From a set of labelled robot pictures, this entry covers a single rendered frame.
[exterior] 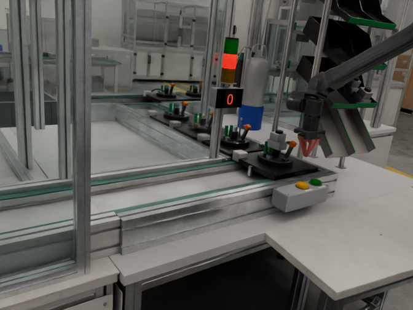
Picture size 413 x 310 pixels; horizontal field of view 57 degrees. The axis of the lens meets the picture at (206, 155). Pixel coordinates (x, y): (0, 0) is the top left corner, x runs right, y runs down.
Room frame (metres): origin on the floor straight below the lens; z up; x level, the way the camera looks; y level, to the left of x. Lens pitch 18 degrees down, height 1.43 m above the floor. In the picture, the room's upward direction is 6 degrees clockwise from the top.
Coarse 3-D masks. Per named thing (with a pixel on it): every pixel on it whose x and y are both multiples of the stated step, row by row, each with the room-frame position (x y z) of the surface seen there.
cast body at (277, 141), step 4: (272, 132) 1.43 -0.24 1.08; (276, 132) 1.42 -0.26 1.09; (280, 132) 1.41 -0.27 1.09; (272, 136) 1.42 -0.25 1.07; (276, 136) 1.41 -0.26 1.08; (280, 136) 1.40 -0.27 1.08; (284, 136) 1.42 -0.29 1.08; (268, 140) 1.44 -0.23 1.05; (272, 140) 1.42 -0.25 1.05; (276, 140) 1.40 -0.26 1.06; (280, 140) 1.41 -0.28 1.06; (284, 140) 1.42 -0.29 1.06; (268, 144) 1.43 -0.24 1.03; (272, 144) 1.42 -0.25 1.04; (276, 144) 1.40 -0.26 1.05; (280, 144) 1.39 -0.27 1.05; (284, 144) 1.40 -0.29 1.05; (276, 148) 1.40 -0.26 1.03; (280, 148) 1.39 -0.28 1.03; (284, 148) 1.41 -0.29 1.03
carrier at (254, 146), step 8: (240, 120) 1.68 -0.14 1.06; (232, 128) 1.67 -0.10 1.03; (240, 128) 1.68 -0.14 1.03; (224, 136) 1.61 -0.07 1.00; (232, 136) 1.62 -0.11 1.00; (240, 136) 1.68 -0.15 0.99; (224, 144) 1.57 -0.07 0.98; (232, 144) 1.56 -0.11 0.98; (240, 144) 1.56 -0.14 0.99; (248, 144) 1.60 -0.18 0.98; (256, 144) 1.65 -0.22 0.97; (224, 152) 1.49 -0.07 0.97; (232, 152) 1.49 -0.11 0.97; (248, 152) 1.52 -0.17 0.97
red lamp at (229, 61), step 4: (224, 56) 1.39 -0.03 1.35; (228, 56) 1.38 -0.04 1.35; (232, 56) 1.38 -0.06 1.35; (236, 56) 1.39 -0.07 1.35; (224, 60) 1.39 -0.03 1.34; (228, 60) 1.38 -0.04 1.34; (232, 60) 1.38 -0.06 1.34; (236, 60) 1.40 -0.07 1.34; (224, 64) 1.39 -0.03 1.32; (228, 64) 1.38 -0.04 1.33; (232, 64) 1.38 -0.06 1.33; (228, 68) 1.38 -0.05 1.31; (232, 68) 1.38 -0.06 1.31
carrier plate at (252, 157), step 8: (256, 152) 1.52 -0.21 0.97; (240, 160) 1.41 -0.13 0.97; (248, 160) 1.41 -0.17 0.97; (256, 160) 1.42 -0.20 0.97; (296, 160) 1.47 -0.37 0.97; (256, 168) 1.33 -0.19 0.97; (264, 168) 1.33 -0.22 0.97; (272, 168) 1.34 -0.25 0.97; (280, 168) 1.35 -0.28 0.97; (288, 168) 1.36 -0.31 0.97; (296, 168) 1.37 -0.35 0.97; (304, 168) 1.38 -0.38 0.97; (312, 168) 1.39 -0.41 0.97; (272, 176) 1.27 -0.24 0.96; (280, 176) 1.28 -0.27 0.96; (288, 176) 1.30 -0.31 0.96
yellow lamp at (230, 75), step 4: (224, 68) 1.39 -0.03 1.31; (224, 72) 1.38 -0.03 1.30; (228, 72) 1.38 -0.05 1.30; (232, 72) 1.38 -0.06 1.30; (224, 76) 1.38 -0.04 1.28; (228, 76) 1.38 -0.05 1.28; (232, 76) 1.39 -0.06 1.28; (224, 80) 1.38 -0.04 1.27; (228, 80) 1.38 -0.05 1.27; (232, 80) 1.39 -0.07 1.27
